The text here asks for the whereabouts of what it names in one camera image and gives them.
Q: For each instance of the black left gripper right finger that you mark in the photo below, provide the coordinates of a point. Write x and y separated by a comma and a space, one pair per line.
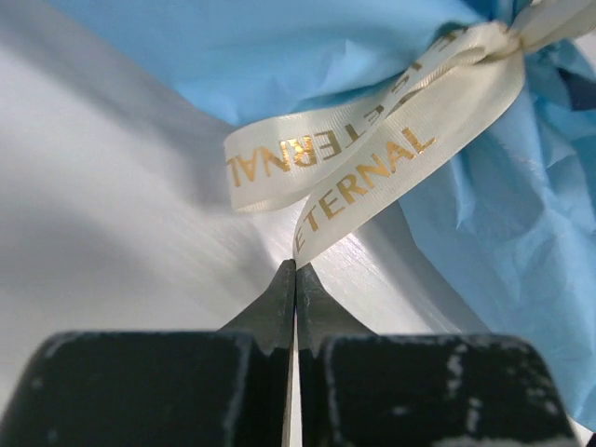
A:
360, 388

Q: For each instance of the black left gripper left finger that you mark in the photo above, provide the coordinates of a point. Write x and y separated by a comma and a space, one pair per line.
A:
186, 388

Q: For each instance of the cream printed ribbon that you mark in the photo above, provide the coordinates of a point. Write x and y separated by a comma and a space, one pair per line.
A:
348, 163

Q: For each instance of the blue flower bouquet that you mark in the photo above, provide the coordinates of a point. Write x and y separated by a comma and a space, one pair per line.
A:
509, 221

